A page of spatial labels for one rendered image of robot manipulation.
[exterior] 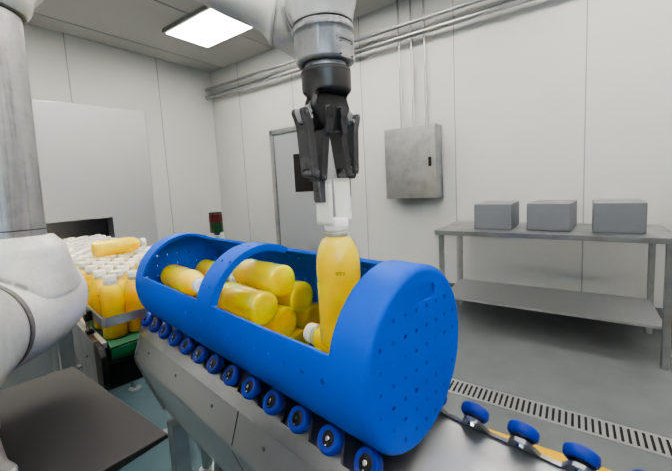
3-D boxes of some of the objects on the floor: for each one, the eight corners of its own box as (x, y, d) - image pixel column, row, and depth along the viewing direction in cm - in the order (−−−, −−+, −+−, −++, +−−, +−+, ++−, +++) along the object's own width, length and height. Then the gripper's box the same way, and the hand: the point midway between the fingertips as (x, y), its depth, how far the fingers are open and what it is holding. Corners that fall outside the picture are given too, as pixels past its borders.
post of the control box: (94, 595, 118) (53, 315, 108) (91, 586, 121) (51, 313, 111) (107, 585, 121) (69, 312, 111) (104, 576, 124) (67, 309, 114)
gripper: (302, 48, 43) (315, 233, 46) (377, 71, 55) (383, 216, 59) (265, 63, 48) (279, 229, 51) (342, 81, 60) (349, 215, 64)
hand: (333, 201), depth 55 cm, fingers closed on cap, 4 cm apart
